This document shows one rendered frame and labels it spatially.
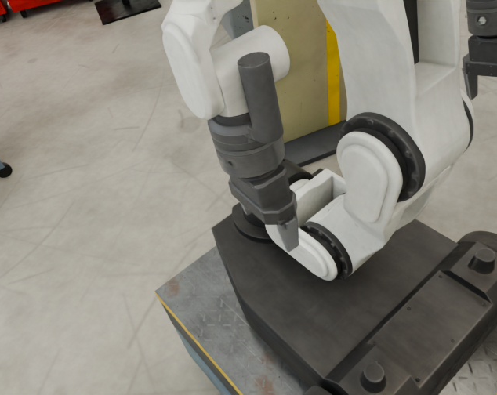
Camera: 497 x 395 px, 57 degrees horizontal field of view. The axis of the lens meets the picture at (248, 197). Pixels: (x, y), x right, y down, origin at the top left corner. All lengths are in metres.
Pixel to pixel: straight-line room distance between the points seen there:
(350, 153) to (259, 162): 0.15
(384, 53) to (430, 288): 0.59
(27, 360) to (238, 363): 0.97
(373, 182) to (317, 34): 1.46
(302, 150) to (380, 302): 1.29
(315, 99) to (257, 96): 1.73
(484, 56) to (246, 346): 0.82
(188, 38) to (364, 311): 0.73
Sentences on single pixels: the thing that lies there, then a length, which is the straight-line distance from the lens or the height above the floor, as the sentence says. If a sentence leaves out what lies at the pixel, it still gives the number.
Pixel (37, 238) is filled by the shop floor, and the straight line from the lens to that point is 2.31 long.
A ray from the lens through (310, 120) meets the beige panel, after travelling 2.27.
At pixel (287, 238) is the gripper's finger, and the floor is 0.97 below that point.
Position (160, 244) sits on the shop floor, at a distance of 1.99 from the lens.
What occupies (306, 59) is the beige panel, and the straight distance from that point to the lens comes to 2.09.
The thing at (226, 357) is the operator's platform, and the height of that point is 0.40.
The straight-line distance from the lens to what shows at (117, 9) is 4.25.
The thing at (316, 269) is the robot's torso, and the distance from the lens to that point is 0.97.
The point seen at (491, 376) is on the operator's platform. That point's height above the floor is 0.40.
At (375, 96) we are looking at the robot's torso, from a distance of 0.64.
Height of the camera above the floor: 1.46
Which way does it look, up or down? 45 degrees down
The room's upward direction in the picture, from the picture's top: 12 degrees counter-clockwise
